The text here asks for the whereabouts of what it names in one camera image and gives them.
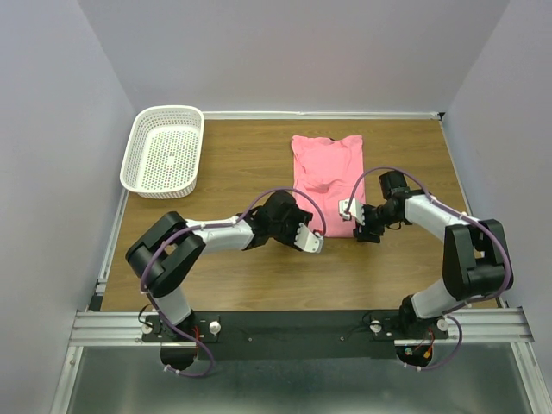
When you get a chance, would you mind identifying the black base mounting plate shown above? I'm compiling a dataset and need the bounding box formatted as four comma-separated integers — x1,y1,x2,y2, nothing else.
141,310,449,362

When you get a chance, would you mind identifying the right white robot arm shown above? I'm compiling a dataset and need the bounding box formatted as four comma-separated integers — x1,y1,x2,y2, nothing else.
339,167,514,338

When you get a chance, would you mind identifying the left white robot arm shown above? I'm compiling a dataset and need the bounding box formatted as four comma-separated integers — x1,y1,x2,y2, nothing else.
125,189,326,338

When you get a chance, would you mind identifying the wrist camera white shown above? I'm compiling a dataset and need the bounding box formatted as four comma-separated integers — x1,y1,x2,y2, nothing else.
338,198,365,225
294,223,324,254

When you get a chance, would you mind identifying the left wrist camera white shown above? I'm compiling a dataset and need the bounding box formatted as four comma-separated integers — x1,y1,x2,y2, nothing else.
294,223,324,254

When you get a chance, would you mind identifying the pink t shirt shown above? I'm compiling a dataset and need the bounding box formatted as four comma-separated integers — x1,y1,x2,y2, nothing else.
291,135,366,238

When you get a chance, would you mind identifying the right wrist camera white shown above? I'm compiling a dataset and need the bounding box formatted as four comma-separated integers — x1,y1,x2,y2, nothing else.
338,198,365,225

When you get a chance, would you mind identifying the white perforated plastic basket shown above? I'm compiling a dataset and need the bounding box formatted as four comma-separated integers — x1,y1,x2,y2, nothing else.
119,105,204,199

